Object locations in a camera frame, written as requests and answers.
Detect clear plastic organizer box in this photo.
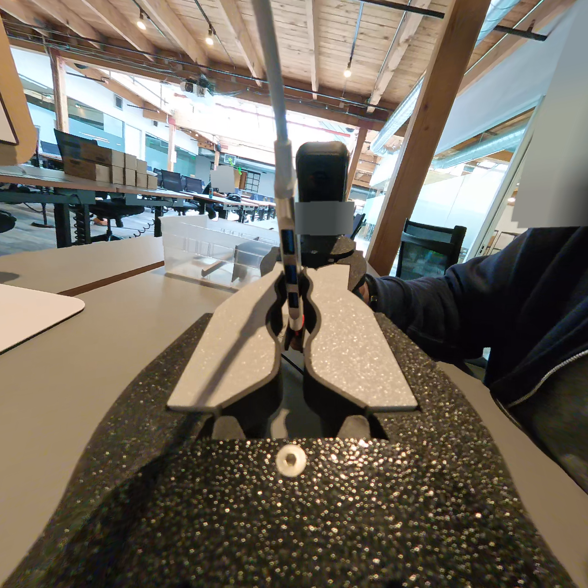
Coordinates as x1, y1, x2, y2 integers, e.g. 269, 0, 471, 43
158, 215, 283, 291

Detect wood top office desk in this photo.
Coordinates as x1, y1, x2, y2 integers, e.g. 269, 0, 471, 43
193, 190, 281, 222

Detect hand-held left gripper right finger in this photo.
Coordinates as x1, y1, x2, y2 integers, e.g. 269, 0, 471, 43
302, 268, 420, 439

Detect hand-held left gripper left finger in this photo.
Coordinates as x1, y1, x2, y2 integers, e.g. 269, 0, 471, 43
165, 271, 283, 439

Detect black monitor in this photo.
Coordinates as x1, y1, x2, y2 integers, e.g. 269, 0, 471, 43
54, 129, 93, 159

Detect white document stand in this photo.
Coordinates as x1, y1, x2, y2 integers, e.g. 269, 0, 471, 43
0, 18, 85, 355

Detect white glass partition frame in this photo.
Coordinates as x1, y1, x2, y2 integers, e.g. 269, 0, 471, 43
473, 108, 539, 262

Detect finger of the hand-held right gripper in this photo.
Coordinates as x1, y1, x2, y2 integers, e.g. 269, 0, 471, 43
317, 265, 353, 295

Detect printed instruction sheet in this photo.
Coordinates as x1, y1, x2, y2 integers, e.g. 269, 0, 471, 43
0, 94, 20, 144

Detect long wood top desk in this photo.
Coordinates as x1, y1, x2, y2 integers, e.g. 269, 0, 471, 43
0, 168, 194, 249

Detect row of cardboard boxes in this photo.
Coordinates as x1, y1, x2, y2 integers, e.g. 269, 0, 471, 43
63, 141, 159, 190

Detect silver air duct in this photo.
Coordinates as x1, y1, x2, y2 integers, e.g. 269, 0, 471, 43
432, 128, 527, 172

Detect silver usb hub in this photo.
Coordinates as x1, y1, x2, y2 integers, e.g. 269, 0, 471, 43
252, 0, 306, 343

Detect wooden post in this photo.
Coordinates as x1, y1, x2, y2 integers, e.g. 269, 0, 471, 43
367, 0, 492, 276

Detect person's torso in zip jacket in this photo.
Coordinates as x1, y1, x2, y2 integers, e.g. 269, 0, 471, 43
482, 227, 588, 497

